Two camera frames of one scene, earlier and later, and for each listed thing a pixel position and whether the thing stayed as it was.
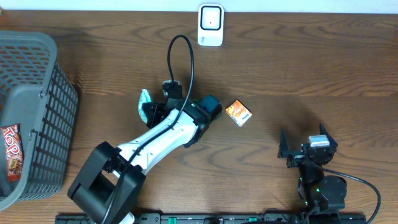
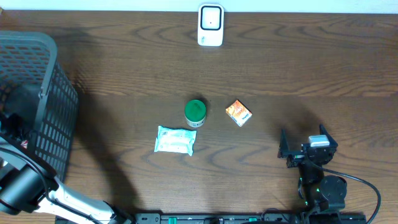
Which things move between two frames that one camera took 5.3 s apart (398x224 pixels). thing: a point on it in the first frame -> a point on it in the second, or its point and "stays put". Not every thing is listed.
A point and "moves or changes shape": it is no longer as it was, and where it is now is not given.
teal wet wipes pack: (144, 98) moves or changes shape
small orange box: (239, 113) stays put
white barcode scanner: (211, 20) stays put
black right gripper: (283, 150) stays put
